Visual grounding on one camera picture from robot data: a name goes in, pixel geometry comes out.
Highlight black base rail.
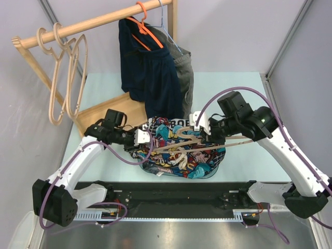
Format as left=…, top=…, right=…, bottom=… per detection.
left=72, top=181, right=286, bottom=218

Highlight orange plastic hanger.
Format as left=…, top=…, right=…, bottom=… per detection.
left=127, top=1, right=164, bottom=49

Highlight white slotted cable duct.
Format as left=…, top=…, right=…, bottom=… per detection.
left=74, top=209, right=262, bottom=223

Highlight navy blue shorts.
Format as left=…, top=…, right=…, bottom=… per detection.
left=118, top=18, right=184, bottom=119

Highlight wooden clothes rack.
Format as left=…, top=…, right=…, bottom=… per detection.
left=11, top=1, right=177, bottom=134

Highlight dark patterned shorts in basket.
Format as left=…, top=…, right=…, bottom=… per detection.
left=142, top=162, right=165, bottom=176

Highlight colourful comic print shorts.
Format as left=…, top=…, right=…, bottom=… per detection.
left=129, top=116, right=227, bottom=179

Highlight light blue wire hanger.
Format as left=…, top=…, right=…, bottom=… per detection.
left=149, top=0, right=183, bottom=56

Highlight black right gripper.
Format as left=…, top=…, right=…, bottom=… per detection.
left=200, top=115, right=240, bottom=145

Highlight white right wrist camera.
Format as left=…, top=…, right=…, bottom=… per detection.
left=189, top=111, right=211, bottom=135

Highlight beige hanger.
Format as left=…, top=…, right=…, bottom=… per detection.
left=153, top=135, right=254, bottom=153
left=53, top=22, right=89, bottom=120
left=36, top=22, right=76, bottom=126

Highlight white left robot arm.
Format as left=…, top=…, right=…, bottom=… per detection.
left=32, top=109, right=151, bottom=229

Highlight teal plastic basket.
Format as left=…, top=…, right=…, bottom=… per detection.
left=139, top=157, right=224, bottom=179

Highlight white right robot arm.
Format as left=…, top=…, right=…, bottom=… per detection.
left=191, top=87, right=331, bottom=218

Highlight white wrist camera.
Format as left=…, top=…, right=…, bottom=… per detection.
left=189, top=111, right=211, bottom=135
left=134, top=123, right=151, bottom=146

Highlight grey shorts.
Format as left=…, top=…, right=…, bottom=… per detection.
left=148, top=26, right=194, bottom=119

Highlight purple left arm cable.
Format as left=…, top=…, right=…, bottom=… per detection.
left=38, top=123, right=156, bottom=229

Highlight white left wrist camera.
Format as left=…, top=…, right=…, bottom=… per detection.
left=134, top=123, right=151, bottom=146

